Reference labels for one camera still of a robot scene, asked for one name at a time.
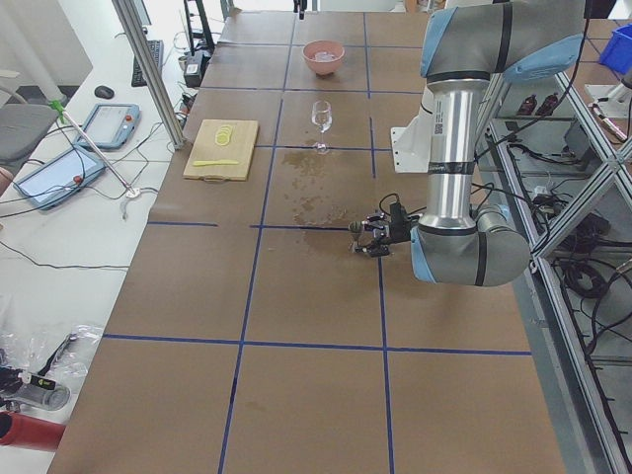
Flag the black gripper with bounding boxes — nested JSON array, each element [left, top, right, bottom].
[[354, 201, 420, 258]]

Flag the steel double jigger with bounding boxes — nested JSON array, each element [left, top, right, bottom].
[[348, 221, 363, 253]]

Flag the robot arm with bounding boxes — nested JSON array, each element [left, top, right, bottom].
[[350, 1, 591, 286]]

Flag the clear wine glass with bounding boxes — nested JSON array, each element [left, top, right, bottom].
[[311, 100, 333, 154]]

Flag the clear ice cubes pile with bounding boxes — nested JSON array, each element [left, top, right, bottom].
[[313, 51, 337, 63]]

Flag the pink bowl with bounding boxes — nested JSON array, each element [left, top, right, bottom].
[[302, 39, 346, 76]]

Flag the bamboo cutting board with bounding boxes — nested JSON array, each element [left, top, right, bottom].
[[183, 119, 259, 181]]

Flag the yellow plastic knife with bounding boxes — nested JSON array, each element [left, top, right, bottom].
[[192, 159, 240, 167]]

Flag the black power adapter box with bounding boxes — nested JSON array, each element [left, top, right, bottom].
[[184, 50, 211, 88]]

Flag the blue teach pendant far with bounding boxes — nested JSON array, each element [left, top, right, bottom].
[[81, 103, 141, 150]]

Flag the blue teach pendant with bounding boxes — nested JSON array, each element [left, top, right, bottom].
[[81, 103, 141, 150], [14, 147, 106, 210]]

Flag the black keyboard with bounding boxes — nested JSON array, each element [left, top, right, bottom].
[[130, 39, 165, 89]]

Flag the blue storage bin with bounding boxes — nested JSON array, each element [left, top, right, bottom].
[[598, 24, 632, 74]]

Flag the black computer mouse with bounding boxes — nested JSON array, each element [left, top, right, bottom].
[[94, 85, 115, 100]]

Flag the blue teach pendant near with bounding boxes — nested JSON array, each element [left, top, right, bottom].
[[14, 147, 106, 210]]

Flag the metal rod green tip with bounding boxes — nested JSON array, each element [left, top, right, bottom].
[[48, 100, 141, 199]]

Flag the clear plastic bags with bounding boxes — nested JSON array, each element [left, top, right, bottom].
[[1, 294, 104, 412]]

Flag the grey chair seat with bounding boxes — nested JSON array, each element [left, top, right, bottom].
[[1, 104, 57, 164]]

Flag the red cylinder bottle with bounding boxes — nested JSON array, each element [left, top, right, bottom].
[[1, 412, 65, 452]]

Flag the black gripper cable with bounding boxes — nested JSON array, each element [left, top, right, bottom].
[[377, 194, 431, 218]]

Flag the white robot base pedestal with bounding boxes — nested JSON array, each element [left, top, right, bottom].
[[391, 87, 434, 174]]

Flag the aluminium frame post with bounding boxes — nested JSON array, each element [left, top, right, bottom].
[[112, 0, 185, 150]]

